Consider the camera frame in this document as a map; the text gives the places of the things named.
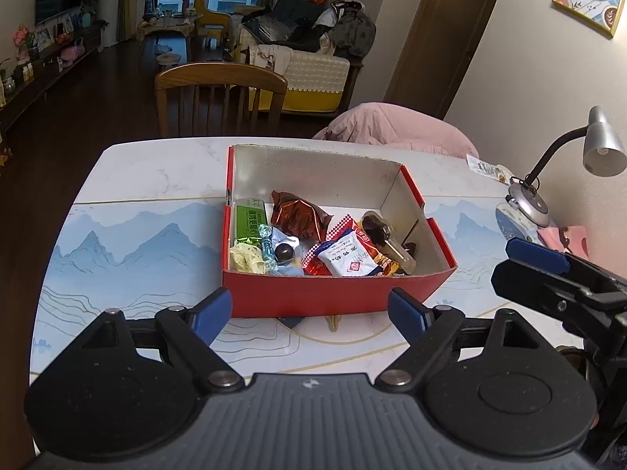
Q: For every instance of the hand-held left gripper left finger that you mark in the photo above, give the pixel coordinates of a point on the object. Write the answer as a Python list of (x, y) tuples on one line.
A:
[(210, 316)]

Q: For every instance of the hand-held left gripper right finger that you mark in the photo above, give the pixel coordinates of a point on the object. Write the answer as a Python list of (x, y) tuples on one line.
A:
[(406, 316)]

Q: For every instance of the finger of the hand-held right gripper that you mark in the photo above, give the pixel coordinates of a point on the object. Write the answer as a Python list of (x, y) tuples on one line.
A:
[(529, 281), (539, 254)]

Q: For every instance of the pale yellow snack packet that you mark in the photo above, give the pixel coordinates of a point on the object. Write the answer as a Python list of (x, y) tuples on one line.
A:
[(245, 259)]

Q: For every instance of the white snack packet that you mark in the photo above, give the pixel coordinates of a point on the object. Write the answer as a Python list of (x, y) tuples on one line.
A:
[(350, 259)]

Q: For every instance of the teal twist-wrapped candy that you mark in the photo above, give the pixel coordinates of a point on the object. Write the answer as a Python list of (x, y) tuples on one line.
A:
[(267, 249)]

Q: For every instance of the red checkered snack packet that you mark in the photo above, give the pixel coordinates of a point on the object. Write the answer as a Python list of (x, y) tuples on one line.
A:
[(365, 237)]

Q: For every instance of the red cardboard box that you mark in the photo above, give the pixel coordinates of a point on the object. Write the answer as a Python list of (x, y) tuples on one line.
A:
[(318, 298)]

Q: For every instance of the clear brown snack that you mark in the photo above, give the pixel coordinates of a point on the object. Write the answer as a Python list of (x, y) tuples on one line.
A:
[(377, 227)]

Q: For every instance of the round dark chocolate candy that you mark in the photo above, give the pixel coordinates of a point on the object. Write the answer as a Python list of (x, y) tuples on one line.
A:
[(284, 252)]

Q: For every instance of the green foil snack packet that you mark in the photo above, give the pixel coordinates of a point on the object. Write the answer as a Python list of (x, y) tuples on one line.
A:
[(250, 223)]

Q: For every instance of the light blue biscuit packet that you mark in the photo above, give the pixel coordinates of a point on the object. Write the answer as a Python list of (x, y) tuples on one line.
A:
[(296, 241)]

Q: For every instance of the shiny brown snack packet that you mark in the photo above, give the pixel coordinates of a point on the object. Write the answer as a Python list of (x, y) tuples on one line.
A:
[(299, 215)]

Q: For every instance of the pink printed pouch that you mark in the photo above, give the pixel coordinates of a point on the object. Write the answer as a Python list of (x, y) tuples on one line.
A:
[(558, 237)]

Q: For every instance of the small white printed packet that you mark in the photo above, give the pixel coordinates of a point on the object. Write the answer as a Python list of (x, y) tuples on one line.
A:
[(485, 166)]

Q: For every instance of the silver desk lamp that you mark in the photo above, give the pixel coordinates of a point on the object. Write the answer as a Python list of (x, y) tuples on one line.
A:
[(605, 149)]

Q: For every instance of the wooden dining chair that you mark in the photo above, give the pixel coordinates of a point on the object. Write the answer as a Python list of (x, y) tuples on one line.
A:
[(220, 76)]

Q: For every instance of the wooden door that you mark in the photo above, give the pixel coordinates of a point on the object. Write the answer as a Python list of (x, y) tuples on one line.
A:
[(441, 34)]

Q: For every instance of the sofa with cream cover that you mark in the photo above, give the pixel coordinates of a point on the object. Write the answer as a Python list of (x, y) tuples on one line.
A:
[(313, 76)]

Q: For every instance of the small wooden stool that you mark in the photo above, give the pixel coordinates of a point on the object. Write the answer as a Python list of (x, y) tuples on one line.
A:
[(169, 58)]

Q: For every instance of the dark wooden television cabinet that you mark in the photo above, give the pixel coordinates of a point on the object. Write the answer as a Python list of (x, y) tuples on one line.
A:
[(44, 78)]

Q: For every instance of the grey clothes pile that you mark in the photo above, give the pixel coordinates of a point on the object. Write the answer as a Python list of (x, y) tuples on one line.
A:
[(352, 29)]

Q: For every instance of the wooden coffee table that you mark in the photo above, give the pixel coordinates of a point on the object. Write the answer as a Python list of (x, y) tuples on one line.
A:
[(169, 27)]

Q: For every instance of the yellow giraffe chair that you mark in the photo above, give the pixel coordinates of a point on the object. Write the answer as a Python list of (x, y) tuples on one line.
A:
[(213, 22)]

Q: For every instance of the pink handbag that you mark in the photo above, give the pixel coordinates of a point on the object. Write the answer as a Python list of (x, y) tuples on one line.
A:
[(71, 50)]

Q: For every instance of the black jacket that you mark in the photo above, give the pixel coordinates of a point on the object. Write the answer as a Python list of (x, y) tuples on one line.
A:
[(289, 22)]

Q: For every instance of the pink flowers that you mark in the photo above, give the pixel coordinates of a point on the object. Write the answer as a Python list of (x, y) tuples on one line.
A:
[(22, 41)]

